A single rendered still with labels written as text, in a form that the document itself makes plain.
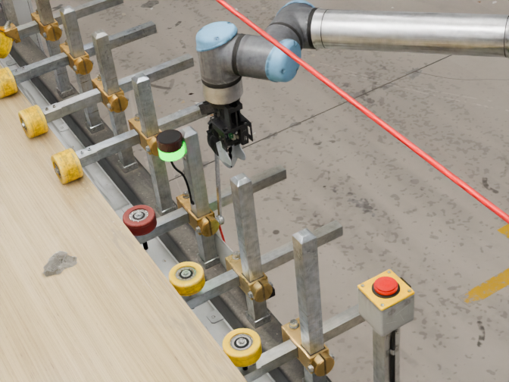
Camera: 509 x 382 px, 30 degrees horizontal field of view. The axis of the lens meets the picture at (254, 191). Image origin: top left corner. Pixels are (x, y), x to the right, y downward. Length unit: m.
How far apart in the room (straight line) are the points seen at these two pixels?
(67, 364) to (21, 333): 0.15
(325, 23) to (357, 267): 1.52
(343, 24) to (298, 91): 2.30
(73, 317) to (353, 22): 0.87
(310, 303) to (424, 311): 1.37
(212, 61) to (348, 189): 1.80
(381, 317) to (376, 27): 0.68
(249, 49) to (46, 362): 0.78
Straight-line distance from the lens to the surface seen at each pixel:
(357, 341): 3.18
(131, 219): 2.32
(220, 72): 2.06
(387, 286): 1.62
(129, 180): 2.78
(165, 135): 2.20
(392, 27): 2.02
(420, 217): 3.63
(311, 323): 1.98
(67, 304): 2.16
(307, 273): 1.87
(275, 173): 2.46
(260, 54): 1.99
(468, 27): 1.98
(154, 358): 2.00
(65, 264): 2.24
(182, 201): 2.40
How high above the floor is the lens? 2.38
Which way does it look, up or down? 39 degrees down
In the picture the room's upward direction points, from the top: 7 degrees counter-clockwise
